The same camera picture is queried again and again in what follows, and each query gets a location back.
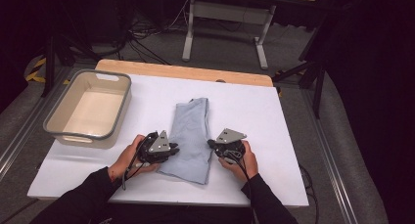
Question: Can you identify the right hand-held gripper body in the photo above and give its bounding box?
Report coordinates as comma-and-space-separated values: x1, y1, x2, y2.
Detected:
213, 127, 248, 163

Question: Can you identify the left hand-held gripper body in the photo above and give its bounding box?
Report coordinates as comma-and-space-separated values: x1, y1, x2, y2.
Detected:
136, 129, 173, 164

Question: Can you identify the light blue knit vest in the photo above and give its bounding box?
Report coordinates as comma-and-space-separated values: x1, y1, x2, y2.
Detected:
156, 97, 213, 186

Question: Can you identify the beige plastic basket grey rim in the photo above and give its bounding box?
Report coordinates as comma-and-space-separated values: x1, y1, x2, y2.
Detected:
42, 68, 133, 150

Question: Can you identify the person's right hand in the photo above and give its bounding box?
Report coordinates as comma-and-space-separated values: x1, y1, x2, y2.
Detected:
217, 140, 259, 183

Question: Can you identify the person's left hand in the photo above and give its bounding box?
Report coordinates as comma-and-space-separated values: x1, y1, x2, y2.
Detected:
108, 134, 161, 183

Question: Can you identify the person's dark clothing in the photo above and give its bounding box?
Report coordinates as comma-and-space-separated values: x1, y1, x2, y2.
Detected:
97, 202, 255, 224

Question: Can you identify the black tripod stand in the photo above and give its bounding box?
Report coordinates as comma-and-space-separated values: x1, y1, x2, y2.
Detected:
40, 31, 99, 98
272, 24, 327, 119

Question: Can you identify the yellow black hazard tape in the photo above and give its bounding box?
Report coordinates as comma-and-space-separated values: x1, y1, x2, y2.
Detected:
24, 57, 47, 84

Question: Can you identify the right hand-held gripper black cable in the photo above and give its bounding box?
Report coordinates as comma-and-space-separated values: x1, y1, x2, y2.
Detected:
228, 152, 254, 199

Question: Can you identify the hand-held gripper black cable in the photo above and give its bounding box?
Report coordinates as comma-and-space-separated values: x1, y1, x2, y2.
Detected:
228, 152, 254, 199
120, 135, 155, 191

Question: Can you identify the left hand-held gripper black cable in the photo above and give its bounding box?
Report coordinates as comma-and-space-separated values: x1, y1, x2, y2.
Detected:
120, 135, 155, 191

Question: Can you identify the black cable beside table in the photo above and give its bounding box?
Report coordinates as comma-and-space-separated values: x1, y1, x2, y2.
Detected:
298, 164, 321, 224

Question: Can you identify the bundle of black floor cables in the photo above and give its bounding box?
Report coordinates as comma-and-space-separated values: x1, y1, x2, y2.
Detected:
125, 20, 197, 67

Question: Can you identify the grey metal floor rail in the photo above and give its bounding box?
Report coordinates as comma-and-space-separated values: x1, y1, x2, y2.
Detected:
0, 66, 71, 183
301, 88, 360, 224

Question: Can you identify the white table frame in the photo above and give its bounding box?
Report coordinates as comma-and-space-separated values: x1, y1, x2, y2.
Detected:
181, 0, 317, 70

